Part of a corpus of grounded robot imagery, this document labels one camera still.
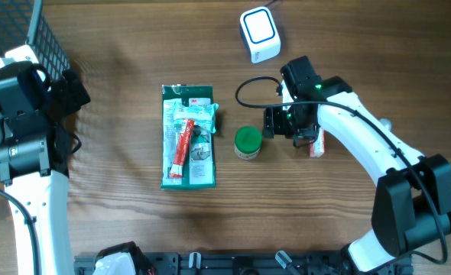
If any orange tissue box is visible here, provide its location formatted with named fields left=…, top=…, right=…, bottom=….
left=310, top=128, right=325, bottom=158

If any green lidded jar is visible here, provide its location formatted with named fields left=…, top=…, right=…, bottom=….
left=234, top=126, right=262, bottom=160

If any yellow oil bottle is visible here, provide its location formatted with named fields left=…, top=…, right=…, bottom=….
left=379, top=118, right=392, bottom=131

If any grey plastic mesh basket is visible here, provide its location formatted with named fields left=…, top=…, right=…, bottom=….
left=0, top=0, right=72, bottom=180

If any teal pack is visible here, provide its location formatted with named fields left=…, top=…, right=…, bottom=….
left=173, top=103, right=219, bottom=134

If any green 3M package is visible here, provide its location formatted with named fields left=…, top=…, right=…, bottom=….
left=161, top=84, right=216, bottom=189

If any red stick sachet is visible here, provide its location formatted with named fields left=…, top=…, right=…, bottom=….
left=169, top=118, right=195, bottom=178

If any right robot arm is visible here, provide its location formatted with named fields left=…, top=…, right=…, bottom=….
left=263, top=57, right=451, bottom=274

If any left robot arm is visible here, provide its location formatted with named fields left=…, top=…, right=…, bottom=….
left=0, top=61, right=90, bottom=274

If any white barcode scanner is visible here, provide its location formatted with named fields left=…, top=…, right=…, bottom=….
left=239, top=6, right=281, bottom=63

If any right black camera cable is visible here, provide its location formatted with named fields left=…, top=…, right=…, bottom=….
left=235, top=76, right=449, bottom=265

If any black camera cable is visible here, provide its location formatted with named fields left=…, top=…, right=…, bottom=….
left=235, top=76, right=449, bottom=265
left=0, top=181, right=41, bottom=275

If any left black camera cable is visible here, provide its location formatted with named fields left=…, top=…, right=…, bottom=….
left=0, top=181, right=41, bottom=275

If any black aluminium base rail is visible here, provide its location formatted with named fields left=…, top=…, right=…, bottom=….
left=72, top=250, right=414, bottom=275

